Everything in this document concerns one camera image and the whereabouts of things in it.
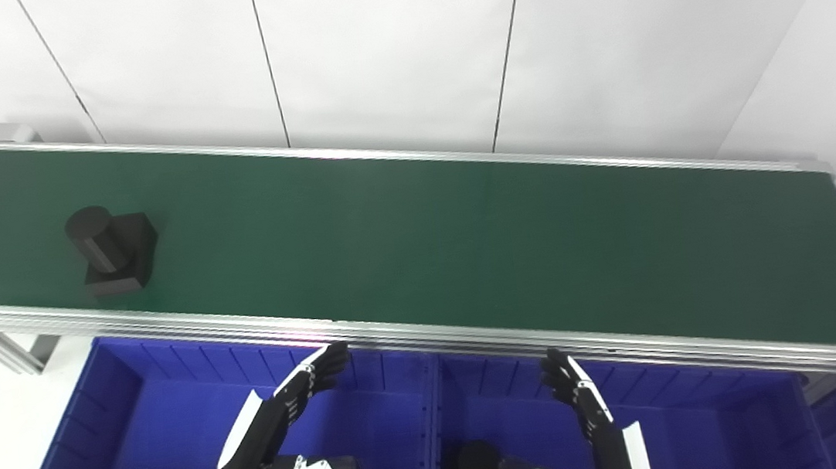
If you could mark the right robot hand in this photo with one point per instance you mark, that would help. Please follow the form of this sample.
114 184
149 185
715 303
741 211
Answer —
613 462

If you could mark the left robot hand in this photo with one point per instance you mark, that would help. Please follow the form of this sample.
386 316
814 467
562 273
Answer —
254 446

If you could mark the green conveyor belt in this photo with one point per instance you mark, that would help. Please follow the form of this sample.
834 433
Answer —
466 253
437 337

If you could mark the aluminium conveyor leg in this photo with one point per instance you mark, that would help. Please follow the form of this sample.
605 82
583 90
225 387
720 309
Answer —
11 351

